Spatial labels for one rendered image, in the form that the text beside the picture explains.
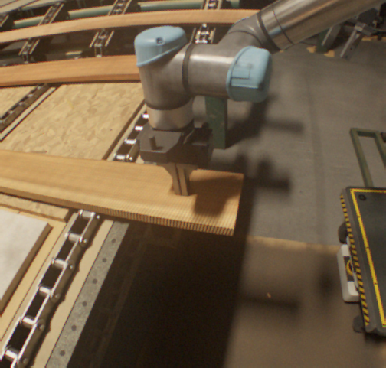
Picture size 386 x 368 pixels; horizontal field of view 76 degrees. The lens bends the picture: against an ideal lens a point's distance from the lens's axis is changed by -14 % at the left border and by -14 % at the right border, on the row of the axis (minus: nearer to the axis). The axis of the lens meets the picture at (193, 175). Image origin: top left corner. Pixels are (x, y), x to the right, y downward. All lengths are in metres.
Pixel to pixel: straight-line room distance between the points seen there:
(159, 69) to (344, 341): 1.32
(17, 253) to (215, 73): 0.57
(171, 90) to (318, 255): 1.31
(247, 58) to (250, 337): 1.18
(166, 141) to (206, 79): 0.12
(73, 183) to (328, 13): 0.62
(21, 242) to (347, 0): 0.78
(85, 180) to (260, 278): 1.02
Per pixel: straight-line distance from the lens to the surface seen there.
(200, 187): 0.61
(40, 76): 1.46
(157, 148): 0.42
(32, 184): 0.78
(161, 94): 0.42
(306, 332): 1.40
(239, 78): 0.37
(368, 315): 1.17
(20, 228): 0.76
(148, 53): 0.40
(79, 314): 0.58
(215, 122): 1.92
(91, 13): 2.36
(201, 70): 0.38
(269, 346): 1.35
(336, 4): 0.45
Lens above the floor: 1.32
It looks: 45 degrees down
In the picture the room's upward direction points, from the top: 7 degrees counter-clockwise
